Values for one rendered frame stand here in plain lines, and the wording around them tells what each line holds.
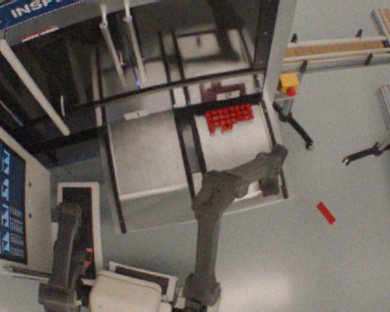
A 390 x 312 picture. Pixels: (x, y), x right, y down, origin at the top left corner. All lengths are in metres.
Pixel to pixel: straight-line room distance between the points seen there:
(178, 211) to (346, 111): 1.50
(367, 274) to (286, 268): 0.56
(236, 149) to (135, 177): 0.39
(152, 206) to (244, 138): 0.43
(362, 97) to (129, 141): 1.67
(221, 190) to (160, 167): 0.70
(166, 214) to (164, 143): 0.27
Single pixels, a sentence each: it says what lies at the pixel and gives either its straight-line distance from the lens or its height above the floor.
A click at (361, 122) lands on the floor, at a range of 3.15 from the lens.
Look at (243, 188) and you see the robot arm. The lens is 1.39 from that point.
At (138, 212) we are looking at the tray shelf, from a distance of 2.00.
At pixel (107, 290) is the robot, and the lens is 1.51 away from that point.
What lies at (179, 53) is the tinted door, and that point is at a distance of 1.57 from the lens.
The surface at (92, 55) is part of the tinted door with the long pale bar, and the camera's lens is 1.46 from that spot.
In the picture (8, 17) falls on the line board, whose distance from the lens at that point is 1.17.
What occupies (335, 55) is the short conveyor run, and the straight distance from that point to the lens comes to 2.18.
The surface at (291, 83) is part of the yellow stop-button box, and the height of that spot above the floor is 1.03.
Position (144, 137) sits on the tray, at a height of 0.88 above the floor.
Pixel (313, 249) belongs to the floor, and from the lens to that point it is 2.91.
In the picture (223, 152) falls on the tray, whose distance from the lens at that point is 2.03.
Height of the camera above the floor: 2.84
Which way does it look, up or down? 75 degrees down
